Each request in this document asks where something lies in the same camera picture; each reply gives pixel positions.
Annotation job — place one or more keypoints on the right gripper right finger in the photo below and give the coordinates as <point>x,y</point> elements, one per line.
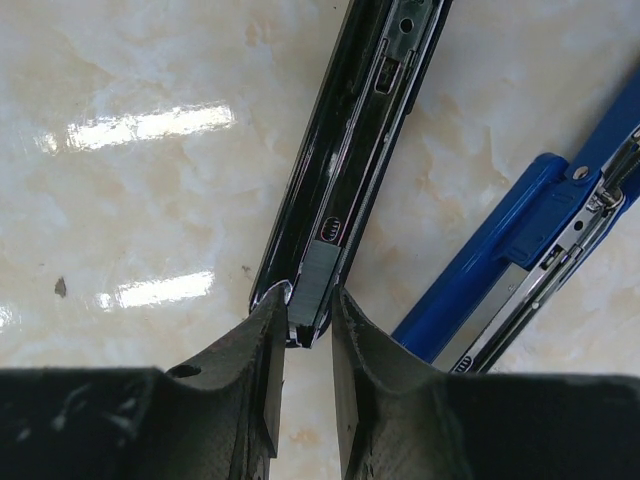
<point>400,418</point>

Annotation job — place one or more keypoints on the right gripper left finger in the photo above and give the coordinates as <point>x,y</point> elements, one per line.
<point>214,416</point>

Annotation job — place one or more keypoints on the blue stapler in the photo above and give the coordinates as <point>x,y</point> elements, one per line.
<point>545,227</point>

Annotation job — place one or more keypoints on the black stapler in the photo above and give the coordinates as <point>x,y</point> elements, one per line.
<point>376,70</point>

